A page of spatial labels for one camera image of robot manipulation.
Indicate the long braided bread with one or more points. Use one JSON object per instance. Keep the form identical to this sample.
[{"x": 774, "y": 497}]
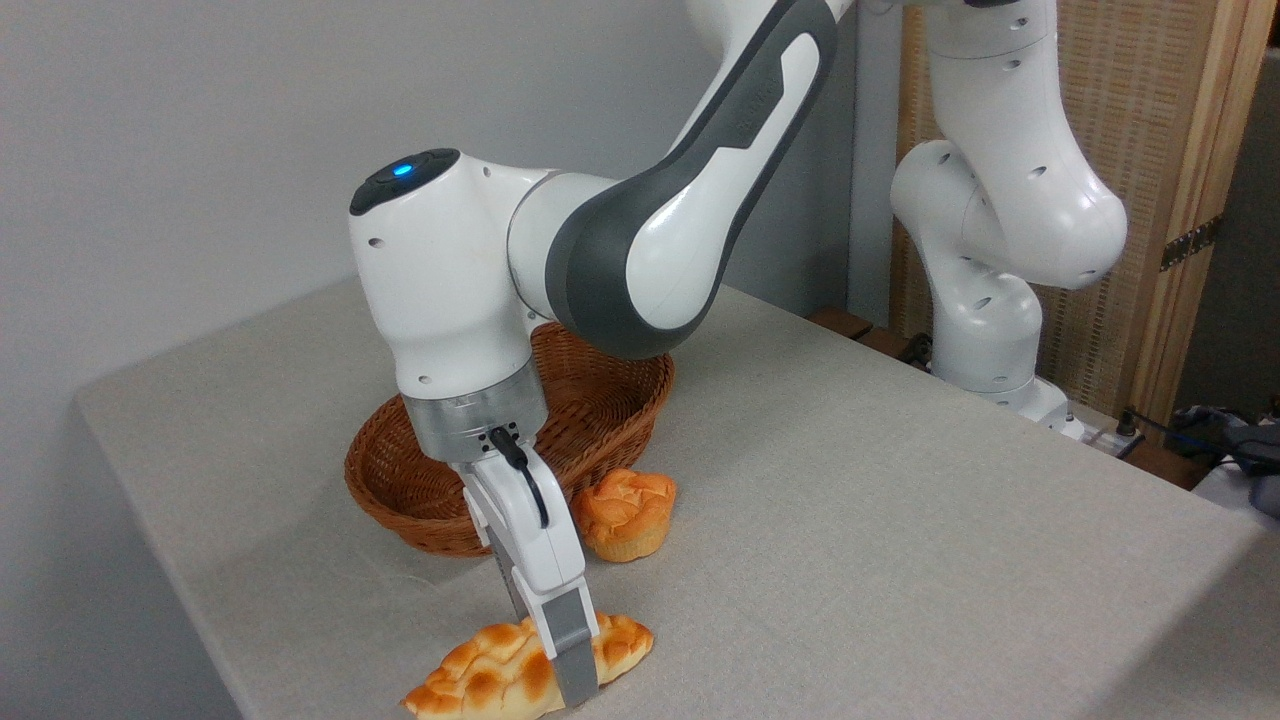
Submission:
[{"x": 480, "y": 670}]

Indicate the grey tablecloth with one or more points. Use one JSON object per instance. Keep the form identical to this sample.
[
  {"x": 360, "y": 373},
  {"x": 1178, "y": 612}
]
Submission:
[{"x": 900, "y": 550}]

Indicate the brown wicker oval basket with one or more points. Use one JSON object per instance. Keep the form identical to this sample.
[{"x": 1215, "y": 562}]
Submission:
[{"x": 600, "y": 400}]

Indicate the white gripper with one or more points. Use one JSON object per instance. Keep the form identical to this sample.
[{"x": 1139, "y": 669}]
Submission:
[{"x": 535, "y": 540}]

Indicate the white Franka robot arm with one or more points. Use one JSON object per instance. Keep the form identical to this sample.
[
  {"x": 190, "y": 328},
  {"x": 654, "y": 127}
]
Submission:
[{"x": 450, "y": 280}]

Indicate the grey background object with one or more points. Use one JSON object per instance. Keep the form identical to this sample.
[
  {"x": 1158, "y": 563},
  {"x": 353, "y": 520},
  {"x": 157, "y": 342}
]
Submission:
[{"x": 1262, "y": 470}]

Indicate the muffin shaped bread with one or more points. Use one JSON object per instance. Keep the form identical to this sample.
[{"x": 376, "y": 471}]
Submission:
[{"x": 630, "y": 515}]

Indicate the dark metal hinge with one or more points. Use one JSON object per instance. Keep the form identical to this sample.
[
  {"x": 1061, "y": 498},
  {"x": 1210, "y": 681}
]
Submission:
[{"x": 1190, "y": 243}]

